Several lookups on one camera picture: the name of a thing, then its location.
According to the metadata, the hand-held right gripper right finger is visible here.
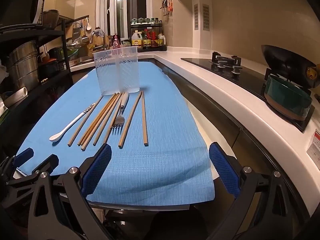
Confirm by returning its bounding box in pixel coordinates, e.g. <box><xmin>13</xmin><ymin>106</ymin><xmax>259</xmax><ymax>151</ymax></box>
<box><xmin>207</xmin><ymin>142</ymin><xmax>295</xmax><ymax>240</ymax></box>

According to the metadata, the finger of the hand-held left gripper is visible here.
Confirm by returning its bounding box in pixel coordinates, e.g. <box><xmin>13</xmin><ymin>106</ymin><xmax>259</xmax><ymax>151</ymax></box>
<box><xmin>0</xmin><ymin>148</ymin><xmax>34</xmax><ymax>174</ymax></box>
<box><xmin>6</xmin><ymin>154</ymin><xmax>59</xmax><ymax>187</ymax></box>

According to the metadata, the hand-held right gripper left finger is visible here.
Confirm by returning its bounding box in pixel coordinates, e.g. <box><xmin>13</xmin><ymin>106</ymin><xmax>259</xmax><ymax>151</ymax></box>
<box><xmin>27</xmin><ymin>144</ymin><xmax>112</xmax><ymax>240</ymax></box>

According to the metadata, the white spoon striped handle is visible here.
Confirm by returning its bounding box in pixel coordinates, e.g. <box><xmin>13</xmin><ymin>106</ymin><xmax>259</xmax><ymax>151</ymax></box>
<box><xmin>49</xmin><ymin>102</ymin><xmax>96</xmax><ymax>142</ymax></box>

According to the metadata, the wooden chopstick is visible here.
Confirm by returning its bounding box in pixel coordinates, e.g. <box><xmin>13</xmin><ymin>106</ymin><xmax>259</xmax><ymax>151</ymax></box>
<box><xmin>102</xmin><ymin>92</ymin><xmax>125</xmax><ymax>145</ymax></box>
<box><xmin>93</xmin><ymin>93</ymin><xmax>122</xmax><ymax>146</ymax></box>
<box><xmin>67</xmin><ymin>95</ymin><xmax>104</xmax><ymax>147</ymax></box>
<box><xmin>80</xmin><ymin>93</ymin><xmax>120</xmax><ymax>152</ymax></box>
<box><xmin>141</xmin><ymin>91</ymin><xmax>148</xmax><ymax>147</ymax></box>
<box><xmin>78</xmin><ymin>93</ymin><xmax>117</xmax><ymax>147</ymax></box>
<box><xmin>118</xmin><ymin>91</ymin><xmax>142</xmax><ymax>148</ymax></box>

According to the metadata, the metal fork white handle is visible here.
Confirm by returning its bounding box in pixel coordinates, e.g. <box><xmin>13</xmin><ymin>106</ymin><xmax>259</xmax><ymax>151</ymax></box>
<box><xmin>110</xmin><ymin>92</ymin><xmax>130</xmax><ymax>134</ymax></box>

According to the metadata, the clear plastic utensil holder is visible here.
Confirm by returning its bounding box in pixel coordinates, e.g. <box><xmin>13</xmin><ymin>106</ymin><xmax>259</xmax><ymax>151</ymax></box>
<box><xmin>92</xmin><ymin>46</ymin><xmax>140</xmax><ymax>96</ymax></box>

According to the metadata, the blue table cloth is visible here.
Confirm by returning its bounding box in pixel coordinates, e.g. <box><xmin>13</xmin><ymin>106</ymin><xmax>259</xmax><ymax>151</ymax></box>
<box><xmin>15</xmin><ymin>61</ymin><xmax>216</xmax><ymax>203</ymax></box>

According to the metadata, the white paper roll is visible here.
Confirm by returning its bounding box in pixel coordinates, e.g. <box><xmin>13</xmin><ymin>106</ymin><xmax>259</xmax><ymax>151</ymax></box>
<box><xmin>4</xmin><ymin>87</ymin><xmax>28</xmax><ymax>108</ymax></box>

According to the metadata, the large steel stockpot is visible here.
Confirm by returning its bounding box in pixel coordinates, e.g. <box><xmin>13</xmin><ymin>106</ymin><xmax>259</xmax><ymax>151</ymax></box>
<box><xmin>7</xmin><ymin>41</ymin><xmax>41</xmax><ymax>92</ymax></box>

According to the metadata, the black pot orange lid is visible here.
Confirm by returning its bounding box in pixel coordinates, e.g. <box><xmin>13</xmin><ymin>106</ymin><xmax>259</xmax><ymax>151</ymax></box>
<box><xmin>39</xmin><ymin>54</ymin><xmax>60</xmax><ymax>79</ymax></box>

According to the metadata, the green pot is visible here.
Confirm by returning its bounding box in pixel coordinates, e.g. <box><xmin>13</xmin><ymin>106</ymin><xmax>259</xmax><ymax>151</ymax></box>
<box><xmin>264</xmin><ymin>74</ymin><xmax>313</xmax><ymax>121</ymax></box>

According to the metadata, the dark cooking pot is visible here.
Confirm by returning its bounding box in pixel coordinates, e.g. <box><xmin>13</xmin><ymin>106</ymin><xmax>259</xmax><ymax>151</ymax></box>
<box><xmin>49</xmin><ymin>47</ymin><xmax>66</xmax><ymax>62</ymax></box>

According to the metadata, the black burner grate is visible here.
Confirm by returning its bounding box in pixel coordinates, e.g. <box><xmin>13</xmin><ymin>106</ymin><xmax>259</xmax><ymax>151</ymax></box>
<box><xmin>212</xmin><ymin>52</ymin><xmax>243</xmax><ymax>78</ymax></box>

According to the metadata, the black glass gas hob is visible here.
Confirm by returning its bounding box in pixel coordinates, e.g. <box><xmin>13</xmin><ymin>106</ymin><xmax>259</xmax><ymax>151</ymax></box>
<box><xmin>180</xmin><ymin>51</ymin><xmax>315</xmax><ymax>133</ymax></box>

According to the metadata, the black shelving rack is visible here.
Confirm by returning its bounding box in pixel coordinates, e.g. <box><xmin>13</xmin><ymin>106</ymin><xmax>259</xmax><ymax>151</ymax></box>
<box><xmin>0</xmin><ymin>17</ymin><xmax>74</xmax><ymax>140</ymax></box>

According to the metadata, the black wok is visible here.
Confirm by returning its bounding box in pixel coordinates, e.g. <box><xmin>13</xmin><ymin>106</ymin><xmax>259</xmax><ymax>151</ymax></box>
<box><xmin>261</xmin><ymin>44</ymin><xmax>320</xmax><ymax>88</ymax></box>

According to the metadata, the wooden cutting board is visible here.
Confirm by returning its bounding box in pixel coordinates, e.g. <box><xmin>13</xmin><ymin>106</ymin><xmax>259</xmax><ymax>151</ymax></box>
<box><xmin>87</xmin><ymin>31</ymin><xmax>110</xmax><ymax>52</ymax></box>

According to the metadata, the chrome sink faucet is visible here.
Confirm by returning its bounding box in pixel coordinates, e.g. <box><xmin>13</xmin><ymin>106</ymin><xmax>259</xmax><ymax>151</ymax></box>
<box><xmin>89</xmin><ymin>31</ymin><xmax>109</xmax><ymax>50</ymax></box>

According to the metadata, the white oil jug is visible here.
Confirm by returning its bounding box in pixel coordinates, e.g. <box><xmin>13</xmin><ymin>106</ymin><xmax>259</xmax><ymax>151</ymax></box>
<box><xmin>131</xmin><ymin>30</ymin><xmax>143</xmax><ymax>50</ymax></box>

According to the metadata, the row of sauce bottles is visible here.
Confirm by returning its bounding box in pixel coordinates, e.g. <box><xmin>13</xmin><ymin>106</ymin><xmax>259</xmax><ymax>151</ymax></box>
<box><xmin>142</xmin><ymin>29</ymin><xmax>167</xmax><ymax>48</ymax></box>

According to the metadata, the row of spice jars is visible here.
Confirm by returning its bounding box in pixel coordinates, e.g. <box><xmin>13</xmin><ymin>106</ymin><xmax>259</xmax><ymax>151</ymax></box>
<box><xmin>131</xmin><ymin>17</ymin><xmax>160</xmax><ymax>25</ymax></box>

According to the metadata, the black spice rack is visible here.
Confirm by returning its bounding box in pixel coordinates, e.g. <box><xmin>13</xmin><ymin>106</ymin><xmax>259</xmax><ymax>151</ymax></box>
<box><xmin>129</xmin><ymin>22</ymin><xmax>167</xmax><ymax>52</ymax></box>

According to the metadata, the window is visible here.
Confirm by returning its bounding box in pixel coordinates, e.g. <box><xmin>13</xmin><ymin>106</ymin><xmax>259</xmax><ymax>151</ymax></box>
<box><xmin>96</xmin><ymin>0</ymin><xmax>153</xmax><ymax>37</ymax></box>

